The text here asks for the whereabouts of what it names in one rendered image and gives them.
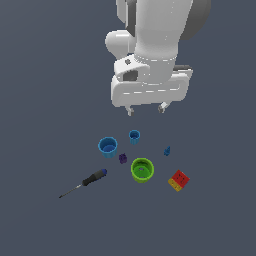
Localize small blue cup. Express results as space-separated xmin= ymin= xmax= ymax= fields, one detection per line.
xmin=128 ymin=129 xmax=141 ymax=146

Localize red and yellow cube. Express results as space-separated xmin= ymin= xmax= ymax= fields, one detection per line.
xmin=167 ymin=169 xmax=191 ymax=193

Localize green cup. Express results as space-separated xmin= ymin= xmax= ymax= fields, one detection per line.
xmin=130 ymin=157 xmax=155 ymax=184

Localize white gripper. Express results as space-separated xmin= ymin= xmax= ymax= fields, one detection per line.
xmin=110 ymin=53 xmax=194 ymax=117

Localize large blue cup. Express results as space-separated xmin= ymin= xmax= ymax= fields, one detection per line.
xmin=97 ymin=136 xmax=119 ymax=159

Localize black handled screwdriver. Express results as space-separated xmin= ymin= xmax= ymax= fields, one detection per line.
xmin=58 ymin=168 xmax=108 ymax=199

